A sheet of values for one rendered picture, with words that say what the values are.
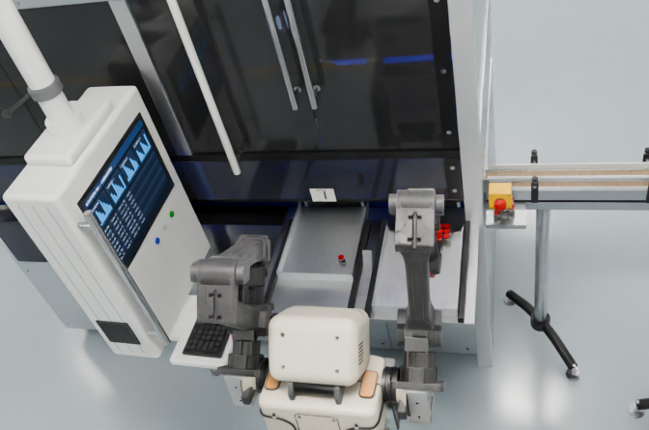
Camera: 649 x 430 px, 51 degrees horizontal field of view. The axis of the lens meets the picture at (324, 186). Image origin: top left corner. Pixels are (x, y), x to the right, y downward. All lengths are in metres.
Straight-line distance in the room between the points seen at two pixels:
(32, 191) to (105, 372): 1.73
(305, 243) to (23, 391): 1.82
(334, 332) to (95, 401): 2.10
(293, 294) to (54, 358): 1.76
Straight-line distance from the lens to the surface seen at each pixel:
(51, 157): 1.95
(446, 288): 2.15
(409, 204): 1.34
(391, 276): 2.20
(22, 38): 1.88
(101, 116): 2.03
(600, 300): 3.26
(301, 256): 2.33
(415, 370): 1.58
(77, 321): 3.57
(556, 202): 2.40
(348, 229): 2.37
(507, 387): 2.98
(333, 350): 1.50
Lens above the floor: 2.58
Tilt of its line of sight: 42 degrees down
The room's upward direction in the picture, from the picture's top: 15 degrees counter-clockwise
